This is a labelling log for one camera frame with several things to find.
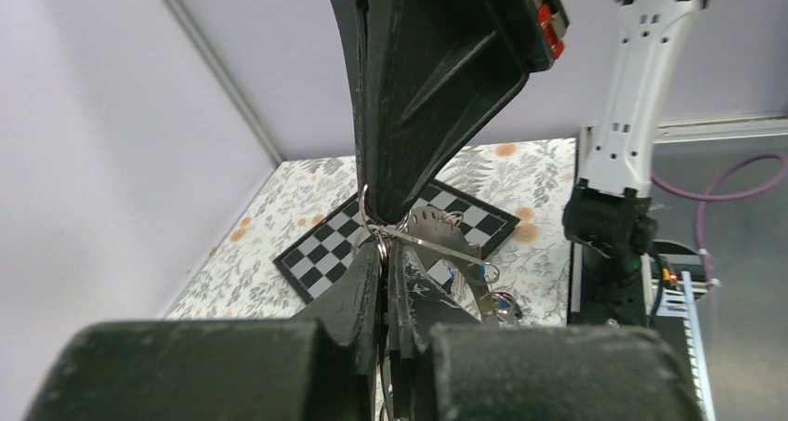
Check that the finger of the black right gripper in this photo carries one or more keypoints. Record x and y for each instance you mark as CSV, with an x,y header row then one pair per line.
x,y
425,76

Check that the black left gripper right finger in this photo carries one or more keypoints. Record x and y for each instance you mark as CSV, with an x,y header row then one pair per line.
x,y
446,365

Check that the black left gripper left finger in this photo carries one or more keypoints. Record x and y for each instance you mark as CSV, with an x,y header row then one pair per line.
x,y
316,365

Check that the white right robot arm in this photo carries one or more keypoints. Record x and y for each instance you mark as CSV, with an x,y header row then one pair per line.
x,y
607,216

